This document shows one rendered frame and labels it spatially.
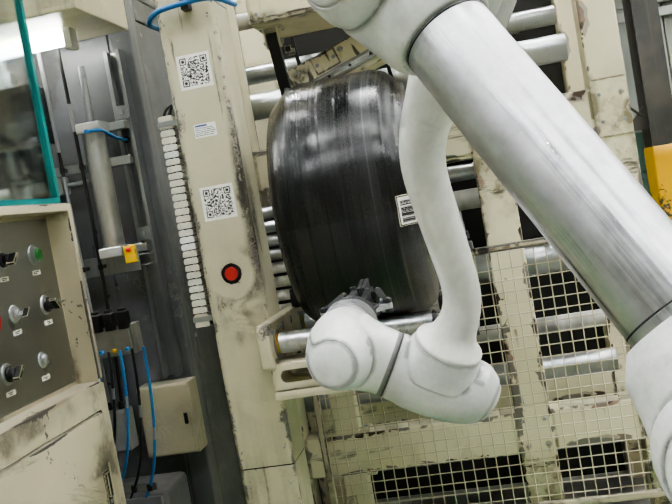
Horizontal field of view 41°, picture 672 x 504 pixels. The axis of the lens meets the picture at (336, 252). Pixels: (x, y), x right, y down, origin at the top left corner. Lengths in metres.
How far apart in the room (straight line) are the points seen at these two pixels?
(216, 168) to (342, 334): 0.80
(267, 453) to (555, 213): 1.31
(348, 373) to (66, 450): 0.67
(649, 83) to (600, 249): 10.27
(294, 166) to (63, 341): 0.59
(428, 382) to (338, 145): 0.62
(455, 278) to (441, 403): 0.19
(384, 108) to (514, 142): 0.94
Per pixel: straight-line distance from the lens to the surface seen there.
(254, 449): 2.05
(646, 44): 11.14
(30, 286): 1.81
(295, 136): 1.79
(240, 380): 2.02
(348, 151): 1.74
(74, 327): 1.91
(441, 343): 1.29
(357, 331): 1.29
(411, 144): 1.19
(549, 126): 0.87
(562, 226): 0.85
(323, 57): 2.35
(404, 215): 1.73
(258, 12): 2.26
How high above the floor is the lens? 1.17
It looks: 3 degrees down
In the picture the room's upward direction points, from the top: 10 degrees counter-clockwise
